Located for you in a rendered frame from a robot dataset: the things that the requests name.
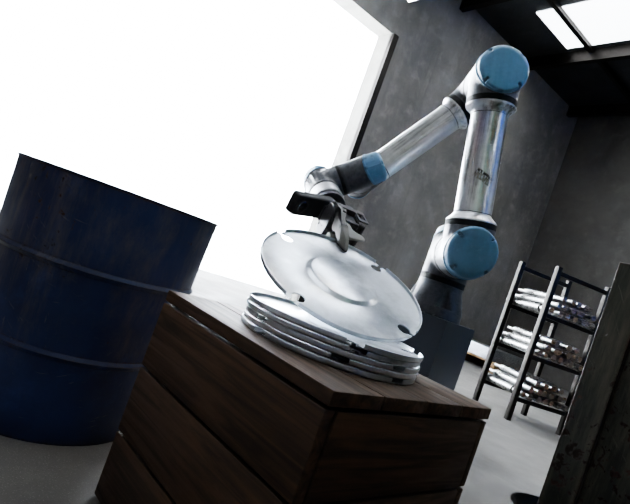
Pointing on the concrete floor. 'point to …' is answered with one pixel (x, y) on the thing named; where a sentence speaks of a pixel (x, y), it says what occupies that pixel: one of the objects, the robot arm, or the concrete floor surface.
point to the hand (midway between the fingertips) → (339, 247)
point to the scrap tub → (74, 301)
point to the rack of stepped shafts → (524, 339)
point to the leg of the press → (610, 405)
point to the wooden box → (278, 424)
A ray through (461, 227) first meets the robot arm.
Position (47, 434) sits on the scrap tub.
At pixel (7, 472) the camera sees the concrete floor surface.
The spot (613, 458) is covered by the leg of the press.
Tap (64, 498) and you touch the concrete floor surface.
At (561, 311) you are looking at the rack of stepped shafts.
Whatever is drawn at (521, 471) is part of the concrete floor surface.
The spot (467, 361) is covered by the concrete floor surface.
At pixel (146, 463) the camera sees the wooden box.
